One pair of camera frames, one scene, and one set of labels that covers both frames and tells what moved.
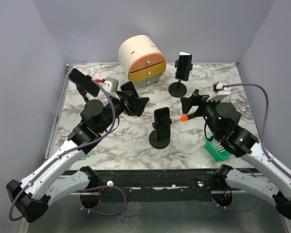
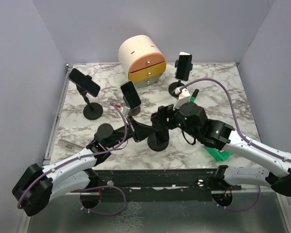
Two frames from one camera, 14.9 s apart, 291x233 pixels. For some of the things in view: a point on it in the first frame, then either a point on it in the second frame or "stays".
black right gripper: x=195 y=99 to x=163 y=112
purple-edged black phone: x=81 y=80 stays
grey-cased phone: x=129 y=86 stays
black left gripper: x=139 y=103 to x=138 y=132
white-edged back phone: x=184 y=66 stays
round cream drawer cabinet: x=141 y=58 stays
